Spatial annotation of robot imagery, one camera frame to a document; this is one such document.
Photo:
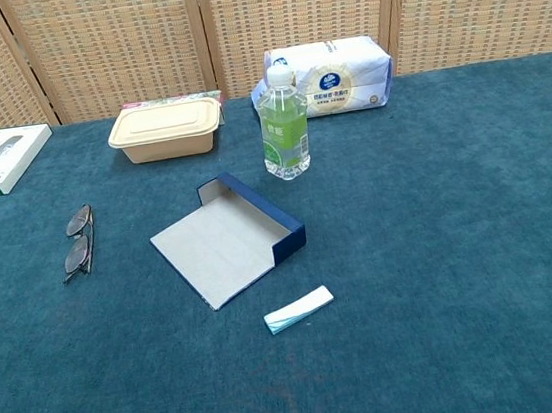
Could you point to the blue glasses box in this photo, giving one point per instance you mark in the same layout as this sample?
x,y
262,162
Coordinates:
x,y
220,246

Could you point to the black-framed eyeglasses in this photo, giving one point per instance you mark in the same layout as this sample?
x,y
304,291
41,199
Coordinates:
x,y
79,253

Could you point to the clear bottle green label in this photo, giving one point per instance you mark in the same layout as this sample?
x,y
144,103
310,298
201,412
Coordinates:
x,y
284,130

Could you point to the small folded white paper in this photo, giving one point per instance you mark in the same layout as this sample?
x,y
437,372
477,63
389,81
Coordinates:
x,y
299,309

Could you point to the beige lidded lunch box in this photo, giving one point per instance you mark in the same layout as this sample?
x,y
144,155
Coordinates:
x,y
166,129

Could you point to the teal felt table cloth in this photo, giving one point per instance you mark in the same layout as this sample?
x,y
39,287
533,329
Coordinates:
x,y
412,250

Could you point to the white tissue paper pack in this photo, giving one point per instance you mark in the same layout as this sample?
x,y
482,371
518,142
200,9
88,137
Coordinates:
x,y
341,77

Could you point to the woven bamboo folding screen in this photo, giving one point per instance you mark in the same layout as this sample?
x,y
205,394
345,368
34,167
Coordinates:
x,y
110,45

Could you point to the white box green stripe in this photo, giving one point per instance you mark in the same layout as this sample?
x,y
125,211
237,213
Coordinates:
x,y
2,154

